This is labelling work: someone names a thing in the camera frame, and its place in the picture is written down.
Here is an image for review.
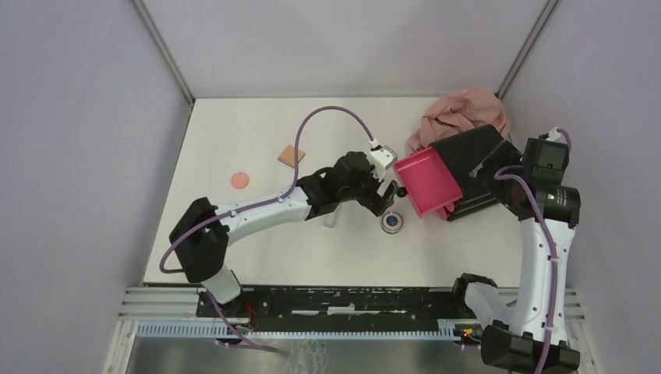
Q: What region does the black drawer organizer case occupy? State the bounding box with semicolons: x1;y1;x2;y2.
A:
430;125;522;221

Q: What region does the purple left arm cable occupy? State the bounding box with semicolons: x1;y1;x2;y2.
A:
158;105;377;274

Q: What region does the pink middle drawer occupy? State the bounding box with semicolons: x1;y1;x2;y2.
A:
437;203;456;221

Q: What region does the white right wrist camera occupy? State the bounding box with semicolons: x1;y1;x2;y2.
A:
539;127;571;146

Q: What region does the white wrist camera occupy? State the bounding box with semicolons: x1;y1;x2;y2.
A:
366;139;398;182
539;127;571;146

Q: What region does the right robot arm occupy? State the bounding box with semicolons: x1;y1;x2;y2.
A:
450;130;581;373

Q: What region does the round clear powder jar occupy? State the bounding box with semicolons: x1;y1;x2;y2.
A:
380;211;404;235

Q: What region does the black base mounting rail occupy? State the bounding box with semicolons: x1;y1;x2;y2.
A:
220;285;475;333

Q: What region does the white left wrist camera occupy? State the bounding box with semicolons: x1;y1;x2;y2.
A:
366;139;398;182

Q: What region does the pink crumpled cloth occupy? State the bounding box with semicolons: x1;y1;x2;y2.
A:
407;86;512;153

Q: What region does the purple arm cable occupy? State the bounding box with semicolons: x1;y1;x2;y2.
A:
158;105;377;274
493;128;573;374

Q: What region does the pink drawer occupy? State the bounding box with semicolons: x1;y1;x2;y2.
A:
437;203;456;221
394;147;464;217

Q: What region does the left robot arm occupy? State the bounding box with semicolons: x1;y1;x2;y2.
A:
168;147;399;317

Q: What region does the round pink powder puff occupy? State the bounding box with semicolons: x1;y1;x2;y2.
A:
230;172;250;190

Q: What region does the aluminium frame rail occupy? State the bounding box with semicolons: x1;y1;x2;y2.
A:
102;287;587;374

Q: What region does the square tan makeup sponge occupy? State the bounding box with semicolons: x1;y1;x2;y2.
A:
277;145;306;168

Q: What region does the pink top drawer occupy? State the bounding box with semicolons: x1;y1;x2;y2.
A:
394;147;464;217

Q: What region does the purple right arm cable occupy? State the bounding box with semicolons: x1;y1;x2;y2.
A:
493;128;573;374

